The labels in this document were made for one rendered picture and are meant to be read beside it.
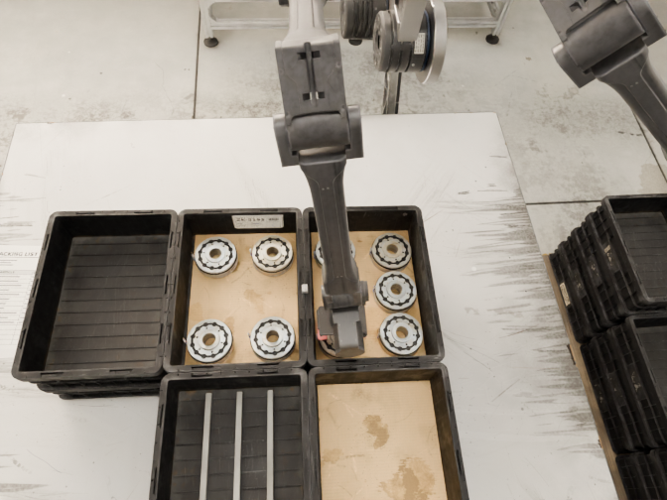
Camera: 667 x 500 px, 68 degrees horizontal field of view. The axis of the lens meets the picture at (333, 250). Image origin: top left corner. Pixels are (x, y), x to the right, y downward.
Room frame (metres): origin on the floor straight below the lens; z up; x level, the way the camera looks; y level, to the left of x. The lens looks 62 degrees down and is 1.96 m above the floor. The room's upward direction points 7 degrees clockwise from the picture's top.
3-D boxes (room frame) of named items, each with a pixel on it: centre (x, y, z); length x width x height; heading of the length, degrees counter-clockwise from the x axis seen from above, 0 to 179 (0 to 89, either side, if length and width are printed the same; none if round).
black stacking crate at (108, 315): (0.39, 0.50, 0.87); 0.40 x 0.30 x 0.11; 10
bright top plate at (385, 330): (0.39, -0.18, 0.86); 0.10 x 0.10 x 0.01
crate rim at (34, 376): (0.39, 0.50, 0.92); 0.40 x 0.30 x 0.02; 10
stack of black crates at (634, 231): (0.91, -1.09, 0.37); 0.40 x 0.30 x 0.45; 11
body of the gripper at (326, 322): (0.37, -0.04, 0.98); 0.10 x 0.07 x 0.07; 100
